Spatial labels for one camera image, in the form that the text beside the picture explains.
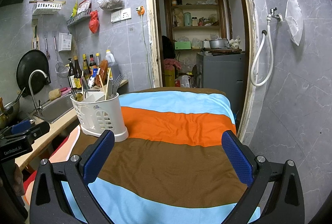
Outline wall socket panel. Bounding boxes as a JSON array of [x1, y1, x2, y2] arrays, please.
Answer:
[[111, 7, 132, 23]]

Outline pump bottle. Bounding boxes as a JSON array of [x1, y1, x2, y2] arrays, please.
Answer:
[[68, 58, 76, 88]]

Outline person's left hand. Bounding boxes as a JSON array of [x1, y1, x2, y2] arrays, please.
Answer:
[[11, 162, 25, 198]]

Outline pink cloth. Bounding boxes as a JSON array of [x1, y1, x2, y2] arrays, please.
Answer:
[[163, 59, 181, 70]]

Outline cooking oil jug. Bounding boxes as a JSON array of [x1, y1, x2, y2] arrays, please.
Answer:
[[105, 50, 120, 79]]

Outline black hanging clothing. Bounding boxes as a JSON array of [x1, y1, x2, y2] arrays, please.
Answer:
[[161, 35, 175, 60]]

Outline silver fork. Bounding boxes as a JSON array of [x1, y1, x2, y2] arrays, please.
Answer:
[[111, 74, 122, 99], [115, 75, 126, 97]]

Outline white plastic sack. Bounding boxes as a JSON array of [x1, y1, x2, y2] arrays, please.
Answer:
[[175, 75, 191, 88]]

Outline orange seasoning packet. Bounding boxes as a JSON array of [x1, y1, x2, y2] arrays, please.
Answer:
[[97, 59, 108, 85]]

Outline black wok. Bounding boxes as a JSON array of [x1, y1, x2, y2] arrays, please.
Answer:
[[16, 50, 50, 97]]

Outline striped blanket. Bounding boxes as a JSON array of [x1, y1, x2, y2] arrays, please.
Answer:
[[61, 88, 261, 224]]

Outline white wall basket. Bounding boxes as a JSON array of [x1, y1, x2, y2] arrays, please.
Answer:
[[32, 2, 63, 16]]

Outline hanging wire strainer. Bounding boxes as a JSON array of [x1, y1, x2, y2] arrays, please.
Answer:
[[54, 36, 69, 78]]

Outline grey washing machine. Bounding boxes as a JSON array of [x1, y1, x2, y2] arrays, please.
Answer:
[[196, 50, 245, 110]]

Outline white plastic utensil holder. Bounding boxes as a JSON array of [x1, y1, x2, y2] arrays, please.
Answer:
[[70, 91, 129, 142]]

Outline peach and red cloth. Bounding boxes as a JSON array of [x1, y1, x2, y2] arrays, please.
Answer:
[[23, 126, 82, 204]]

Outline steel sink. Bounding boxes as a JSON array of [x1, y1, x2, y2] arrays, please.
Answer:
[[34, 96, 74, 123]]

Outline red label sauce bottle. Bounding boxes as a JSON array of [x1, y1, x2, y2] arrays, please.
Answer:
[[89, 54, 97, 74]]

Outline white power cable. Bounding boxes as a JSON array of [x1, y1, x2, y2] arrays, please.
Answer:
[[141, 15, 153, 88]]

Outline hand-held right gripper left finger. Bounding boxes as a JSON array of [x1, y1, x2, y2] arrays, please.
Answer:
[[30, 130, 116, 224]]

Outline aluminium pot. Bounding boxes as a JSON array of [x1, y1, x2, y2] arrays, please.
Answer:
[[209, 39, 229, 50]]

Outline white mesh bag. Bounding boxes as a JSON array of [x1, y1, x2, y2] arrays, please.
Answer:
[[285, 0, 304, 46]]

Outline red and white packets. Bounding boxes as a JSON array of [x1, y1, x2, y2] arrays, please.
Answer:
[[78, 0, 92, 13]]

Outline wooden shelf unit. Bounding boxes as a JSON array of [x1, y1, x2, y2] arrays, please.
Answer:
[[163, 0, 225, 51]]

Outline clear bag of dried goods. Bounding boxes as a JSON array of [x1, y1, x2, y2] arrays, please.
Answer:
[[97, 0, 124, 11]]

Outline white hose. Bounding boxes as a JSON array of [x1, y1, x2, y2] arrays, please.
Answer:
[[250, 19, 273, 87]]

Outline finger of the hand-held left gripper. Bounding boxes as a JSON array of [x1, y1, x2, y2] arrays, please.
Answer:
[[26, 121, 51, 137], [10, 120, 35, 136]]

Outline metal wall tap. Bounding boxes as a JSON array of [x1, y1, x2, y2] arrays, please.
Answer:
[[267, 7, 283, 23]]

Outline worn white door frame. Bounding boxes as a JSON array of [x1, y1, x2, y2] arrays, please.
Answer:
[[144, 0, 260, 139]]

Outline white wall box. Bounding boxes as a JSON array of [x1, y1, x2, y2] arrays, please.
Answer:
[[58, 33, 72, 52]]

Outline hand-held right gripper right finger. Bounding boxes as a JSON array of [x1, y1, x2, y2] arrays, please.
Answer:
[[222, 130, 305, 224]]

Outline grey wall shelf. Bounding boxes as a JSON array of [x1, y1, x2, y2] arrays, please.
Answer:
[[66, 8, 92, 28]]

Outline green box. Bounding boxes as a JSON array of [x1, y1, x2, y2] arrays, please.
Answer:
[[174, 41, 192, 50]]

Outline yellow gas cylinder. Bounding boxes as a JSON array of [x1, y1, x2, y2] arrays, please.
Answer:
[[165, 66, 178, 87]]

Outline curved sink faucet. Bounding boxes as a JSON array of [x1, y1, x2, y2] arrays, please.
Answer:
[[28, 70, 48, 116]]

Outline large dark sauce bottle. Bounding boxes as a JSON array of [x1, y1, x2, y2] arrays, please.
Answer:
[[73, 56, 83, 88]]

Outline red plastic bag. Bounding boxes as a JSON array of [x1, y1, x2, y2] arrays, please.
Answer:
[[89, 10, 100, 33]]

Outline yellow cap sauce bottle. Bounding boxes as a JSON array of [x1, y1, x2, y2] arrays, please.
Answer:
[[82, 54, 90, 79]]

